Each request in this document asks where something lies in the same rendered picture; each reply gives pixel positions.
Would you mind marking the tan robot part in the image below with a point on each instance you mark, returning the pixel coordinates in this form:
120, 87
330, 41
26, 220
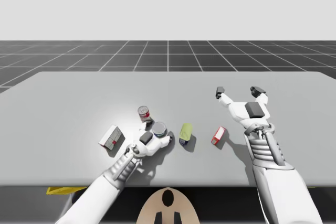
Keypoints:
168, 208

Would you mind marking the red and white carton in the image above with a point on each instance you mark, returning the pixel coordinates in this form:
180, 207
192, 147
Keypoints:
111, 137

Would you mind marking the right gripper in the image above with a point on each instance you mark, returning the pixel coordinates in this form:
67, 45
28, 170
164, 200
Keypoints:
249, 113

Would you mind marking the red and white can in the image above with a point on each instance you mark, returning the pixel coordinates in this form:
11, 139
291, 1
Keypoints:
144, 113

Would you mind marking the green and blue rectangular can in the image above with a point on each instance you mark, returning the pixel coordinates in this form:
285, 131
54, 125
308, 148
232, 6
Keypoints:
186, 132

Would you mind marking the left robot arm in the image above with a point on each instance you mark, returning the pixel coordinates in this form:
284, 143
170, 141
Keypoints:
105, 190

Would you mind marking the blue flat can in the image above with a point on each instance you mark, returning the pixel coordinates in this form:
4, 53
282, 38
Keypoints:
159, 129

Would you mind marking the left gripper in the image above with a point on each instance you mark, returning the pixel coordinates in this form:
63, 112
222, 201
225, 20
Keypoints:
148, 142

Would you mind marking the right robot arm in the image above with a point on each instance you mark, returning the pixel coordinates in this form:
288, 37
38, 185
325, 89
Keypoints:
278, 182

